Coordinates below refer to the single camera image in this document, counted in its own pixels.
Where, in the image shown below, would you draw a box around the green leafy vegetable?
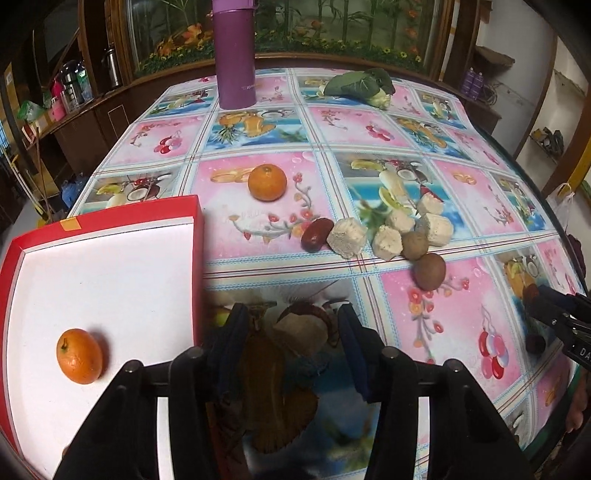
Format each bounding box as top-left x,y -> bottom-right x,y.
322,68 -> 396,110

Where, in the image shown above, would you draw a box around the pink bottle on counter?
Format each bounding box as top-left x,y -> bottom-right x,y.
50,80 -> 67,122

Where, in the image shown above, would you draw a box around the beige sugarcane chunk small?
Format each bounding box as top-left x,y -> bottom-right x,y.
385,209 -> 416,234

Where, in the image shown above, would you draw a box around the white plastic bag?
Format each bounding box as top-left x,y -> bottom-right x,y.
546,183 -> 575,230

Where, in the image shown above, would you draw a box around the steel thermos flask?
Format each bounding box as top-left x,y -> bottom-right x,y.
103,44 -> 121,90

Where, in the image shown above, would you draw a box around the brown kiwi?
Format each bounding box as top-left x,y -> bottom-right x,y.
401,231 -> 429,261
413,253 -> 447,291

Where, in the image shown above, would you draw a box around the red white shallow box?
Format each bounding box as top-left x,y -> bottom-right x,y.
1,196 -> 204,479

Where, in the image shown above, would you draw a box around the operator right hand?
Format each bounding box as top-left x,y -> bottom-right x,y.
565,370 -> 588,433

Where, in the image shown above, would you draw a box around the blue thermos jug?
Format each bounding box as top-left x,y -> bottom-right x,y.
61,175 -> 88,209

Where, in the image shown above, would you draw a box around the beige sugarcane chunk top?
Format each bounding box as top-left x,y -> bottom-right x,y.
417,192 -> 445,216

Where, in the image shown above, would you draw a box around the orange mandarin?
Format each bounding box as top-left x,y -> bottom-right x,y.
56,329 -> 103,385
247,164 -> 287,202

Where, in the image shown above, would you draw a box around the purple thermos bottle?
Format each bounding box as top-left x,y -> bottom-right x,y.
212,0 -> 256,110

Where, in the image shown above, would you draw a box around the fruit print tablecloth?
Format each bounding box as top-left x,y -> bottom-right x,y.
73,68 -> 583,479

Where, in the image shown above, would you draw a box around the purple bottles on shelf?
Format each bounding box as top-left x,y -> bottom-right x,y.
461,68 -> 484,101

